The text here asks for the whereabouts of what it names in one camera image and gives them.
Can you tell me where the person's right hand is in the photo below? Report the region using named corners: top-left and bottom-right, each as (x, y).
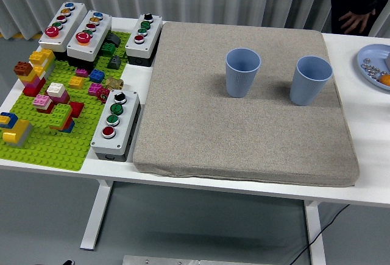
top-left (338, 9), bottom-right (376, 34)

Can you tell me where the blue ribbed cup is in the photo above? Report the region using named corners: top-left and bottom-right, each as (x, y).
top-left (289, 56), bottom-right (333, 107)
top-left (225, 48), bottom-right (261, 98)

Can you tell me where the blue plate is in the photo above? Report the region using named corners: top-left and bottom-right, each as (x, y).
top-left (356, 44), bottom-right (390, 91)

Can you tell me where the white table leg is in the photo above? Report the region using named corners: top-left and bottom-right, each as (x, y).
top-left (303, 200), bottom-right (327, 265)
top-left (80, 179), bottom-right (114, 251)

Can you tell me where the green studded baseplate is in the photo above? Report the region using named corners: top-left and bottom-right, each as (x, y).
top-left (0, 30), bottom-right (132, 172)

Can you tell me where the blue yellow grey brick assembly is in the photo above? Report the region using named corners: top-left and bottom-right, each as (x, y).
top-left (0, 111), bottom-right (34, 149)

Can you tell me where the green brick assembly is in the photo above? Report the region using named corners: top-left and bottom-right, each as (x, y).
top-left (47, 103), bottom-right (76, 134)

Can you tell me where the four-button control box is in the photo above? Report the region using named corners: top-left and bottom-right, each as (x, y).
top-left (124, 13), bottom-right (164, 67)
top-left (90, 90), bottom-right (143, 162)

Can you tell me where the pink and red brick stack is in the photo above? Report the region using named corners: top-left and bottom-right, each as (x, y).
top-left (32, 94), bottom-right (55, 114)

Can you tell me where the red gear piece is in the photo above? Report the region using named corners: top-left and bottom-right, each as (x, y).
top-left (96, 87), bottom-right (111, 104)

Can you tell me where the white and pink brick stack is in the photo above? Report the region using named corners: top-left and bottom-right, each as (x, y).
top-left (46, 82), bottom-right (71, 105)

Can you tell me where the grey-brown mat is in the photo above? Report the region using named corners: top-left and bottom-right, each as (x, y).
top-left (133, 21), bottom-right (361, 188)

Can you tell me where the yellow brick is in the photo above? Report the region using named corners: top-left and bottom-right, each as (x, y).
top-left (68, 76), bottom-right (85, 90)

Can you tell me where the brass pipe fitting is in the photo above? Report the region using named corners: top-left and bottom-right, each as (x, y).
top-left (105, 76), bottom-right (125, 91)

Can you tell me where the multicolour brick tower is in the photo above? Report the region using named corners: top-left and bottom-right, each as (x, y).
top-left (13, 48), bottom-right (56, 97)

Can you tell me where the blue brick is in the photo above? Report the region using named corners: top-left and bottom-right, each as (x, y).
top-left (88, 68), bottom-right (106, 83)

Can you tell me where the dark green brick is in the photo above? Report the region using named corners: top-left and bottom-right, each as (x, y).
top-left (100, 41), bottom-right (116, 57)

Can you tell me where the dark grey sloped brick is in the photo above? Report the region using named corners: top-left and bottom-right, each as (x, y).
top-left (106, 33), bottom-right (122, 47)

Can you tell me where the five-button control box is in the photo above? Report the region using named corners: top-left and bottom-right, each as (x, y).
top-left (38, 1), bottom-right (88, 62)
top-left (66, 9), bottom-right (113, 71)

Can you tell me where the yellow floor tape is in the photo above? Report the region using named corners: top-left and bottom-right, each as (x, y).
top-left (0, 32), bottom-right (42, 39)

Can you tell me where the black floor cable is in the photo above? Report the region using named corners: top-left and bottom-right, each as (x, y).
top-left (288, 203), bottom-right (350, 265)

